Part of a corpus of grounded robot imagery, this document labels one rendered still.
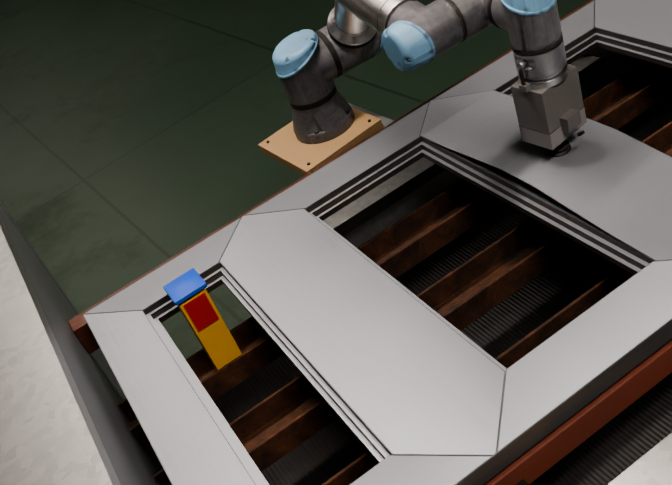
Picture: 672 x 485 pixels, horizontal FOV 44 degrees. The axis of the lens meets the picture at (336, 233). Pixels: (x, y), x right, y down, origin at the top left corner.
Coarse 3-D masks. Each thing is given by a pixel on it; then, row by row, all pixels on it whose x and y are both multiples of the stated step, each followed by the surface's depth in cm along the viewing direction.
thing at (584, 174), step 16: (608, 144) 132; (624, 144) 131; (640, 144) 130; (576, 160) 131; (592, 160) 130; (608, 160) 129; (624, 160) 128; (560, 176) 129; (576, 176) 128; (592, 176) 127; (608, 176) 126; (544, 192) 128; (560, 192) 127; (576, 192) 126; (592, 192) 125
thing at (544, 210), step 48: (576, 48) 165; (624, 48) 161; (432, 144) 153; (336, 192) 151; (528, 192) 132; (576, 240) 124; (240, 288) 139; (192, 384) 124; (528, 432) 98; (480, 480) 97
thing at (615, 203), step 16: (640, 160) 127; (656, 160) 126; (624, 176) 126; (640, 176) 125; (656, 176) 124; (608, 192) 124; (624, 192) 123; (640, 192) 122; (656, 192) 121; (576, 208) 123; (592, 208) 122; (608, 208) 122; (624, 208) 121; (640, 208) 120; (608, 224) 119
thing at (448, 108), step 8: (456, 96) 163; (464, 96) 162; (472, 96) 161; (480, 96) 160; (440, 104) 162; (448, 104) 161; (456, 104) 160; (464, 104) 159; (432, 112) 161; (440, 112) 160; (448, 112) 159; (456, 112) 158; (424, 120) 160; (432, 120) 159; (440, 120) 158; (424, 128) 157
